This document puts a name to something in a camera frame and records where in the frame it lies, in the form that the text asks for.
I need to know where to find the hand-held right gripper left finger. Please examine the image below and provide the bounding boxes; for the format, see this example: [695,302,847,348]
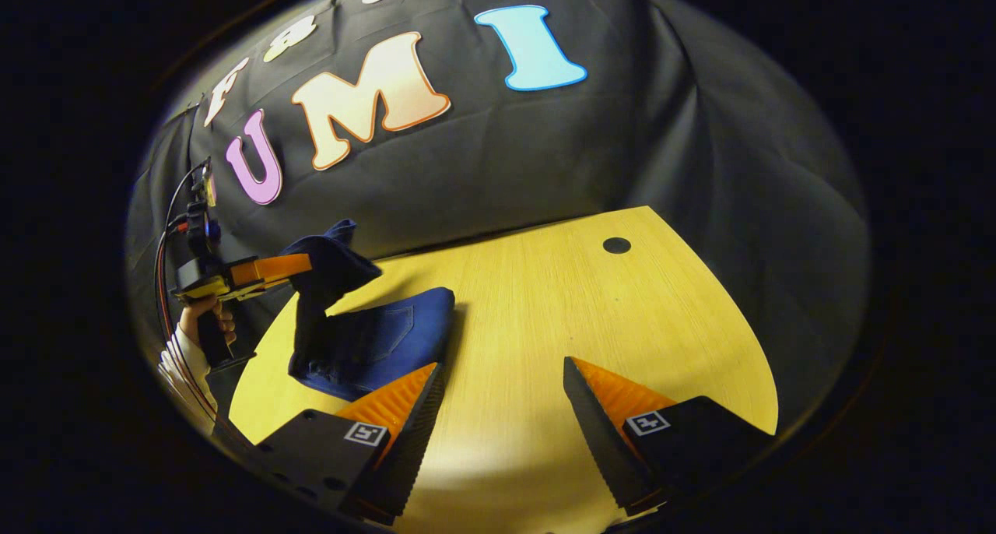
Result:
[253,361,446,523]

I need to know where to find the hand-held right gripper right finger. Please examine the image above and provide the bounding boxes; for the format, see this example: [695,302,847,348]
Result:
[562,355,779,517]

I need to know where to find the blue jeans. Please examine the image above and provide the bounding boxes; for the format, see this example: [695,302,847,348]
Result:
[280,219,456,401]

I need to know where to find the black backdrop cloth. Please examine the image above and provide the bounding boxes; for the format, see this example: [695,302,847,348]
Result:
[124,0,871,434]

